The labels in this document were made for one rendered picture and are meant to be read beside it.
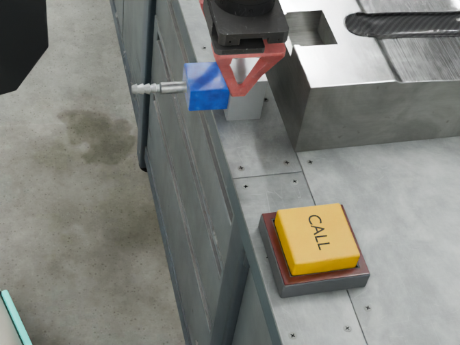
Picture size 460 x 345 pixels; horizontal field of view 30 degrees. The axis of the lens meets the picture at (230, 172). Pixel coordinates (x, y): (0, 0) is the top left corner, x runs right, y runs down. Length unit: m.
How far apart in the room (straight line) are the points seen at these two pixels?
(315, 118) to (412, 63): 0.11
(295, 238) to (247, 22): 0.20
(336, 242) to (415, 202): 0.13
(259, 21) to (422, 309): 0.29
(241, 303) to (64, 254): 0.69
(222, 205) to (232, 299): 0.13
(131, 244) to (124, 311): 0.16
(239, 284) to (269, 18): 0.42
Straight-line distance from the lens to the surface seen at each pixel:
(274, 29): 0.78
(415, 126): 0.89
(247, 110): 0.87
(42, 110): 2.01
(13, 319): 1.38
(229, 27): 0.78
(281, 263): 0.75
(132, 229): 1.79
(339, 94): 0.82
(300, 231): 0.75
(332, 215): 0.77
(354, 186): 0.85
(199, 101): 0.86
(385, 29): 0.90
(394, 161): 0.88
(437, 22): 0.94
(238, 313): 1.16
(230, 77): 0.82
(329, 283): 0.75
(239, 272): 1.07
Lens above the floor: 1.42
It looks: 48 degrees down
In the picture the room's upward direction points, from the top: 10 degrees clockwise
